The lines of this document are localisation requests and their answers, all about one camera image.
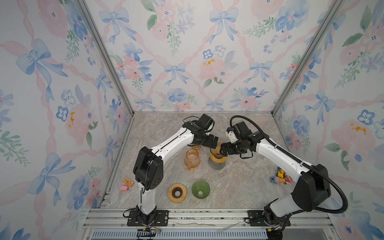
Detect brown paper coffee filter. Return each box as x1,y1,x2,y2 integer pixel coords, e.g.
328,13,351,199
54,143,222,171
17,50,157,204
210,142,223,159

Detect wooden ring dripper holder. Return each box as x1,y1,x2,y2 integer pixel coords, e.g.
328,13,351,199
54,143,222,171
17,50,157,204
210,154,228,164

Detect grey glass carafe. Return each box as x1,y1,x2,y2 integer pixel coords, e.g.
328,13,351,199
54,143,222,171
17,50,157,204
209,161,226,170

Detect green glass dripper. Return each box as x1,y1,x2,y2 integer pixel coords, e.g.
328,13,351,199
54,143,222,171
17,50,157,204
192,180,211,199

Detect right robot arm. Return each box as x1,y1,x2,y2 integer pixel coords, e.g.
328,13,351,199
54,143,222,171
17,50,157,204
220,122,331,226

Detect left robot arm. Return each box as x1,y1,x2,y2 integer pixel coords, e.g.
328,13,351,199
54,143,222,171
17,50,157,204
133,114,218,217

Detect orange glass carafe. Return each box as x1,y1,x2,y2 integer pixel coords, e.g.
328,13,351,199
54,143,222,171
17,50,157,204
184,145,201,170

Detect small colourful toy figures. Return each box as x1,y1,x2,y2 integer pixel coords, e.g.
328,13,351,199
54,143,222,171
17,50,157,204
270,169,293,185

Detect small wooden block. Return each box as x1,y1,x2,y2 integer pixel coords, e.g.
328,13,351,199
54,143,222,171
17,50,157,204
123,178,135,187

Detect small pink pig toy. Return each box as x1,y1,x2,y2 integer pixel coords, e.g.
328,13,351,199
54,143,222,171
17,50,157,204
120,185,130,192

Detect black corrugated cable conduit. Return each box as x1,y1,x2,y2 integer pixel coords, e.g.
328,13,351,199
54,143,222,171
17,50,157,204
229,115,349,214

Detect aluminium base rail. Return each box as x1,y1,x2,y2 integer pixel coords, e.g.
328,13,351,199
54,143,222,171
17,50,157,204
78,209,340,240

